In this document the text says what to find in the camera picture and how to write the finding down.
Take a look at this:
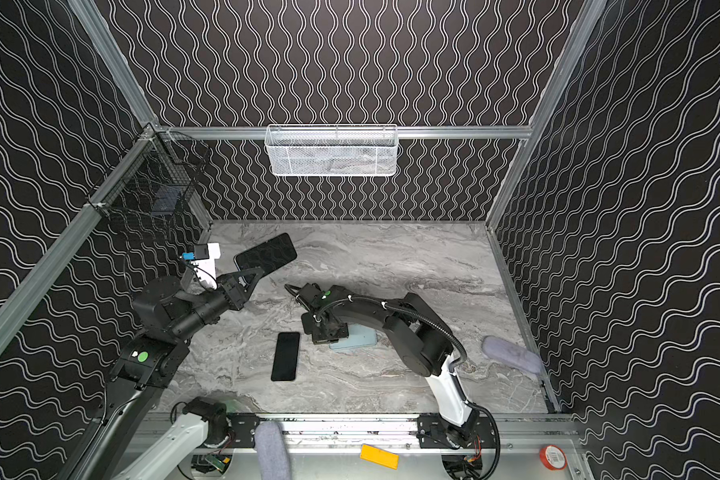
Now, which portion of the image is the black phone case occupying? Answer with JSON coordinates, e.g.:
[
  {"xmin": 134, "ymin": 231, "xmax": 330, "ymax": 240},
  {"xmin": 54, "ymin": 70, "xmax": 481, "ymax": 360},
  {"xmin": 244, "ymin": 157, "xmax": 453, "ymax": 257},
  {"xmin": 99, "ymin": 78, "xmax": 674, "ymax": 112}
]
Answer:
[{"xmin": 234, "ymin": 233, "xmax": 298, "ymax": 275}]

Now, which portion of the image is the light teal phone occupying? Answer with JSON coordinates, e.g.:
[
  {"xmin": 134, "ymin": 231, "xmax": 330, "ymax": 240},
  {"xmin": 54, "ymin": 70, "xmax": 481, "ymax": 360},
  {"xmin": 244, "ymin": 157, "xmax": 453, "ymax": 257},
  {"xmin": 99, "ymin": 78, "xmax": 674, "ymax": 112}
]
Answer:
[{"xmin": 330, "ymin": 324, "xmax": 377, "ymax": 351}]

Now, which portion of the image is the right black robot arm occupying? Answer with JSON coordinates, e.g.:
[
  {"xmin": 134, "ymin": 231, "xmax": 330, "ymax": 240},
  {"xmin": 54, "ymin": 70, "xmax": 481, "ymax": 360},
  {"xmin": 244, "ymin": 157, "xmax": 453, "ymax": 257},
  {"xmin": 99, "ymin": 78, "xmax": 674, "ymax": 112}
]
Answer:
[{"xmin": 286, "ymin": 283, "xmax": 479, "ymax": 448}]

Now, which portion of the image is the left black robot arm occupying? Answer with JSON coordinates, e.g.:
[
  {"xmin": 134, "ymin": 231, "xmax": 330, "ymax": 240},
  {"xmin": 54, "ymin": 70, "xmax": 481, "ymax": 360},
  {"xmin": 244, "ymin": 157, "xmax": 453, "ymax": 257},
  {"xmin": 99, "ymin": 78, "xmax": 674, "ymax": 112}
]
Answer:
[{"xmin": 58, "ymin": 267, "xmax": 265, "ymax": 479}]

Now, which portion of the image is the black phone screen up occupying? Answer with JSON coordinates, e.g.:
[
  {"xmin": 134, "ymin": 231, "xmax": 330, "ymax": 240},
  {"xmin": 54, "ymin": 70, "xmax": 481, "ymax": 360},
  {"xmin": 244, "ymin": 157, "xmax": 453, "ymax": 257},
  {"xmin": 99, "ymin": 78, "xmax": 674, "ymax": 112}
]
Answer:
[{"xmin": 270, "ymin": 332, "xmax": 301, "ymax": 382}]

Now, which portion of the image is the white mesh basket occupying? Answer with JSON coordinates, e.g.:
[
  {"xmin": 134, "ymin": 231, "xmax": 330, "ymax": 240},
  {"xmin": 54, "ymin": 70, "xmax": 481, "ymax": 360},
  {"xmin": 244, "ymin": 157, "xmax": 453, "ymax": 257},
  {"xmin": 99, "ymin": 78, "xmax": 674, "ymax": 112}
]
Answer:
[{"xmin": 264, "ymin": 124, "xmax": 400, "ymax": 177}]

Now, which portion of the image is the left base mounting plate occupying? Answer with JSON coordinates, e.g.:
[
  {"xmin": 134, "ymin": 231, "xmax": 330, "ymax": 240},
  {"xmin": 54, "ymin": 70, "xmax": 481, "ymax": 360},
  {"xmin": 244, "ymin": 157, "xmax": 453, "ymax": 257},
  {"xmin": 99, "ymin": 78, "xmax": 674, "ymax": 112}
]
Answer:
[{"xmin": 197, "ymin": 413, "xmax": 262, "ymax": 451}]

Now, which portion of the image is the base mounting plate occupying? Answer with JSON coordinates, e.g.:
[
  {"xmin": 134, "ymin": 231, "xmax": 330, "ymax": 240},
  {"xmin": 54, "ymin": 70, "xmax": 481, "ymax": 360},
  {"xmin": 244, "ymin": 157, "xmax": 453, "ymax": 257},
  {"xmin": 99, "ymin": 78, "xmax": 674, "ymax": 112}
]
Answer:
[
  {"xmin": 415, "ymin": 412, "xmax": 495, "ymax": 450},
  {"xmin": 197, "ymin": 413, "xmax": 262, "ymax": 451}
]

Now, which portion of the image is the yellow card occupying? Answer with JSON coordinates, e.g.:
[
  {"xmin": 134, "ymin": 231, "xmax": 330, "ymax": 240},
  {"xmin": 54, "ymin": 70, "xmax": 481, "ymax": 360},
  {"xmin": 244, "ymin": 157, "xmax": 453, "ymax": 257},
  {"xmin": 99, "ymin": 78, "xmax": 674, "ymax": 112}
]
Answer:
[{"xmin": 360, "ymin": 445, "xmax": 399, "ymax": 470}]

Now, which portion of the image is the grey cloth roll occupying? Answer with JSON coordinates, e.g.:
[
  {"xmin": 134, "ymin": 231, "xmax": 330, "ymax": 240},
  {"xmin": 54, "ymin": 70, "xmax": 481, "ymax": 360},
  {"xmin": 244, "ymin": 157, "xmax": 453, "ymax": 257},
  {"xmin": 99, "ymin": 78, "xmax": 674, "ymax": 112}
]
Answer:
[{"xmin": 254, "ymin": 421, "xmax": 292, "ymax": 480}]

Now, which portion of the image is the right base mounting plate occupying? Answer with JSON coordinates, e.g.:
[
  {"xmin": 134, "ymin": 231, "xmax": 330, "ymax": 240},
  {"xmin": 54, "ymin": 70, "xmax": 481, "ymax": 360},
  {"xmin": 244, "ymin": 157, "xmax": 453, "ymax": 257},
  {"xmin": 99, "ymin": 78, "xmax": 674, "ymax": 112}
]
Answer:
[{"xmin": 415, "ymin": 412, "xmax": 495, "ymax": 450}]

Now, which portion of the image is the grey cloth on table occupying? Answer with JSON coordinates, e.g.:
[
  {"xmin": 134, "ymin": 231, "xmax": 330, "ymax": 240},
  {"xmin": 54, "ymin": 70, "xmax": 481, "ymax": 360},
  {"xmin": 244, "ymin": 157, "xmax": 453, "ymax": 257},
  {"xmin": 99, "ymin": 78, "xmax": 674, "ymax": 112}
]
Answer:
[{"xmin": 481, "ymin": 336, "xmax": 543, "ymax": 376}]

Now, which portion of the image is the red tape roll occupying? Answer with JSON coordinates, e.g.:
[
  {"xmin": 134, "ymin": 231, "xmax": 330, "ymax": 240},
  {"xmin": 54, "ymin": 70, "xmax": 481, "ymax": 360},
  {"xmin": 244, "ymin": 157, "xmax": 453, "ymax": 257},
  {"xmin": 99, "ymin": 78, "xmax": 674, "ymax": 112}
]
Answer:
[{"xmin": 539, "ymin": 445, "xmax": 568, "ymax": 471}]

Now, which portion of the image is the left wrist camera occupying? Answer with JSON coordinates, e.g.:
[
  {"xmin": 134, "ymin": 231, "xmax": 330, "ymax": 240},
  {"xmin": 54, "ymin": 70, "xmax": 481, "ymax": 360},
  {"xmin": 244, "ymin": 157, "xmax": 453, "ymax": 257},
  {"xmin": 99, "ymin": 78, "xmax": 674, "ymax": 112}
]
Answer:
[{"xmin": 181, "ymin": 243, "xmax": 221, "ymax": 279}]

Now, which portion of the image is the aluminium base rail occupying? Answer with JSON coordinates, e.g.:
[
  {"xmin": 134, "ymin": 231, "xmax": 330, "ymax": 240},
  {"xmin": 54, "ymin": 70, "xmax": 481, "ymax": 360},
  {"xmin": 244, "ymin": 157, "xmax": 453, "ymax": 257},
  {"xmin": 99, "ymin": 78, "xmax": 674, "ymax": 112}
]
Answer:
[{"xmin": 125, "ymin": 412, "xmax": 577, "ymax": 452}]

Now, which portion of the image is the black wire basket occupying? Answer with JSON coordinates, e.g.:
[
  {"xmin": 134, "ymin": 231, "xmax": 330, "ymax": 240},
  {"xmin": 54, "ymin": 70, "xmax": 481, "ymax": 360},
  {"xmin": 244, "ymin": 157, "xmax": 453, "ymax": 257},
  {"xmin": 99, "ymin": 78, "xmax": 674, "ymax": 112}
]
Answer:
[{"xmin": 97, "ymin": 131, "xmax": 211, "ymax": 243}]

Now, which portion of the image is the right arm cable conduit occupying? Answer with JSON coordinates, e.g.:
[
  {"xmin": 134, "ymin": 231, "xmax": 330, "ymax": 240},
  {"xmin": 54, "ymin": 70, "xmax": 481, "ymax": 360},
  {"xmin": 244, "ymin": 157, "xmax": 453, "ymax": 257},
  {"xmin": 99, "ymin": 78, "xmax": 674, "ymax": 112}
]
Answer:
[{"xmin": 317, "ymin": 293, "xmax": 502, "ymax": 480}]

